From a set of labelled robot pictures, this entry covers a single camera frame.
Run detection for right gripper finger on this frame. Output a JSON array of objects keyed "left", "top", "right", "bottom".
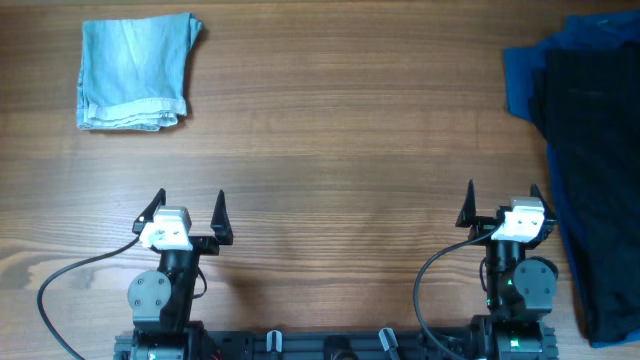
[
  {"left": 530, "top": 184, "right": 557, "bottom": 225},
  {"left": 455, "top": 179, "right": 476, "bottom": 228}
]

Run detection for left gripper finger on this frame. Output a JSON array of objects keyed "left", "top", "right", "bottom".
[
  {"left": 132, "top": 188, "right": 166, "bottom": 234},
  {"left": 210, "top": 190, "right": 234, "bottom": 245}
]

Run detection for black shorts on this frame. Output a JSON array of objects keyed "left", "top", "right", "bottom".
[{"left": 528, "top": 41, "right": 640, "bottom": 345}]

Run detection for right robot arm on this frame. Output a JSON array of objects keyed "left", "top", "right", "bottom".
[{"left": 456, "top": 183, "right": 559, "bottom": 360}]

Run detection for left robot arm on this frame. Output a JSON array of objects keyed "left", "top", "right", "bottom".
[{"left": 114, "top": 189, "right": 234, "bottom": 360}]

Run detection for blue t-shirt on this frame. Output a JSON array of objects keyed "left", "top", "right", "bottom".
[{"left": 502, "top": 8, "right": 640, "bottom": 349}]

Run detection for folded light blue jeans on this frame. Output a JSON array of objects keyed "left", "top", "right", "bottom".
[{"left": 76, "top": 12, "right": 203, "bottom": 132}]

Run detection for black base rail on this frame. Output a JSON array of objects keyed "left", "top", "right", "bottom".
[{"left": 114, "top": 327, "right": 559, "bottom": 360}]

